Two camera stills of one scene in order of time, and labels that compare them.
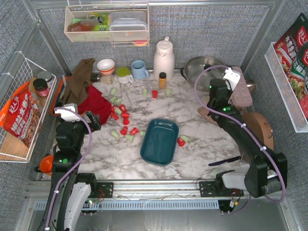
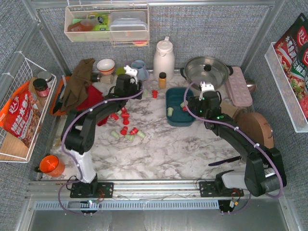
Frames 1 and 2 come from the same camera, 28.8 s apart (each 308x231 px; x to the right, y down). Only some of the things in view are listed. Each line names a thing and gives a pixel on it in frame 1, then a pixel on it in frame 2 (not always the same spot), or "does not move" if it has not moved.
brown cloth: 76,90 does not move
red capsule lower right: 134,131 does not move
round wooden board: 260,124 does not move
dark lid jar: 41,87 does not move
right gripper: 217,85 → 195,106
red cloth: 96,104 does not move
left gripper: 94,120 → 135,87
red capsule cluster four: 125,121 does not move
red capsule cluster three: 125,115 does not move
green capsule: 168,92 → 170,110
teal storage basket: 159,142 → 174,97
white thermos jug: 164,59 does not move
